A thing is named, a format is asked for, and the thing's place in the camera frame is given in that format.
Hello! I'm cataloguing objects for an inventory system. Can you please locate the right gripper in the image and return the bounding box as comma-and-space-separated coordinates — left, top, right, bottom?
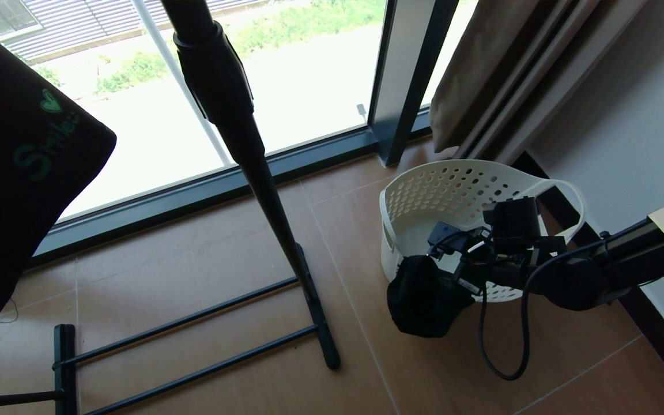
427, 222, 535, 296

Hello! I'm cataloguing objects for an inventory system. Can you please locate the black garment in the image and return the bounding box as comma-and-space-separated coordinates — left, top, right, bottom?
387, 255, 476, 339
0, 17, 118, 322

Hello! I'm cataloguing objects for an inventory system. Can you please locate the white laundry basket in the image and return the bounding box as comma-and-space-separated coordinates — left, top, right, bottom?
379, 160, 588, 304

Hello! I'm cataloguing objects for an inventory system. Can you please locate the black clothes rack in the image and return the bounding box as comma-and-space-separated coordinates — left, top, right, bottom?
0, 0, 342, 415

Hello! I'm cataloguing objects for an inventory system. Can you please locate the brown curtain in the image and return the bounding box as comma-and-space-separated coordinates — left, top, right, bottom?
429, 0, 650, 168

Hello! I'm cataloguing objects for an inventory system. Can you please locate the window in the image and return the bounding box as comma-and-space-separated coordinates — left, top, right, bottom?
0, 0, 480, 271

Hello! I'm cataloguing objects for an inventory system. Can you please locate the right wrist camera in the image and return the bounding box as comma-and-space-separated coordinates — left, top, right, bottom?
484, 197, 542, 243

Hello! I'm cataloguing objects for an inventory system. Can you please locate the black cable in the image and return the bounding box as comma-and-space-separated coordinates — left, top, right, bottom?
478, 242, 609, 382

